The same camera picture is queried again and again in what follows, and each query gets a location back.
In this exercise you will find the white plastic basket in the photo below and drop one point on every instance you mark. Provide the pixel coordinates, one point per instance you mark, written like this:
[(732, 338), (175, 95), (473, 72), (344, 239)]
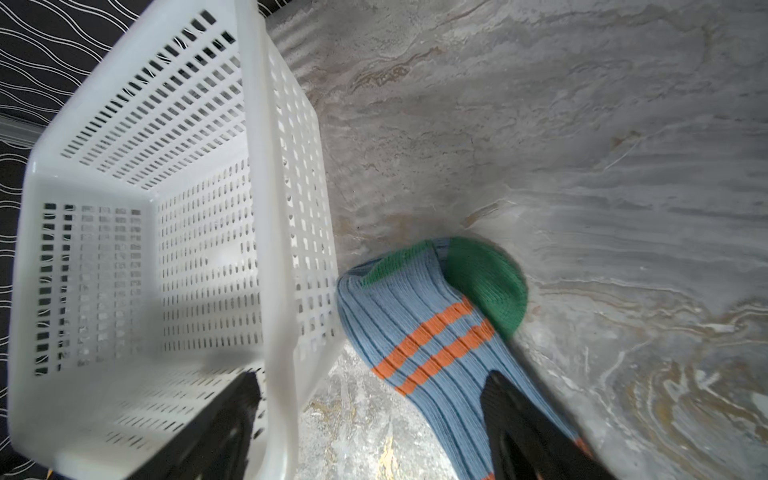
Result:
[(174, 233)]

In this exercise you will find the blue orange striped sock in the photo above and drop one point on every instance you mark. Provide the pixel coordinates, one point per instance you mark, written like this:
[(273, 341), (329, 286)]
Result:
[(432, 321)]

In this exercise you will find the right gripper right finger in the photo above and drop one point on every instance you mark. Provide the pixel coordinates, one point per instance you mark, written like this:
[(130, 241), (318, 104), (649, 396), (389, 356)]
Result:
[(524, 443)]

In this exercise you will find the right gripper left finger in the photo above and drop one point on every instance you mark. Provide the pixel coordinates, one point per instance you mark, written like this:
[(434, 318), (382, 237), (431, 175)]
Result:
[(215, 444)]

